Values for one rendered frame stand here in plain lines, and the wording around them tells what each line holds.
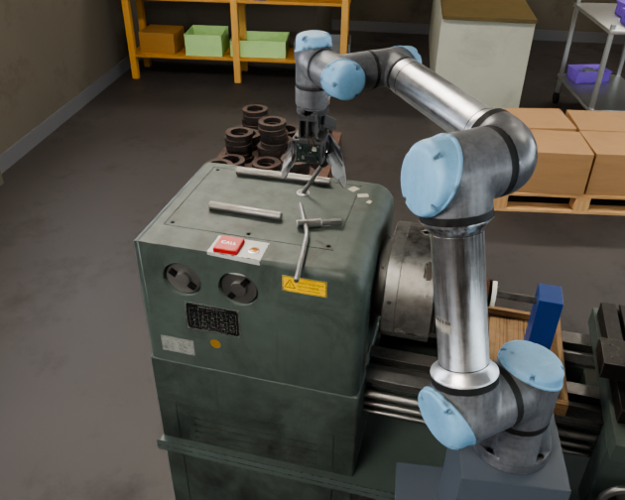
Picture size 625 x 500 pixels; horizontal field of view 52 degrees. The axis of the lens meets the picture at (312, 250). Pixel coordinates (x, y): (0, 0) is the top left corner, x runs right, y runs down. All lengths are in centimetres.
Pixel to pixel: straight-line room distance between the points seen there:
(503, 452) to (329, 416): 63
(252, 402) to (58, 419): 133
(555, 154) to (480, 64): 189
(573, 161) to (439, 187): 344
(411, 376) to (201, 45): 513
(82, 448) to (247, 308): 141
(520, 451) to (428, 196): 55
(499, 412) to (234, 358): 82
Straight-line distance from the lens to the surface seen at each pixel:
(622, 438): 171
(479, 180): 97
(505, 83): 606
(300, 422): 184
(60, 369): 322
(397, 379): 178
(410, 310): 162
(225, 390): 184
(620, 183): 454
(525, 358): 120
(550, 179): 437
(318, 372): 168
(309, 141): 139
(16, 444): 296
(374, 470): 198
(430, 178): 95
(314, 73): 130
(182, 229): 164
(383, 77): 132
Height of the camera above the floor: 211
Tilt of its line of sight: 34 degrees down
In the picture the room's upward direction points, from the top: 1 degrees clockwise
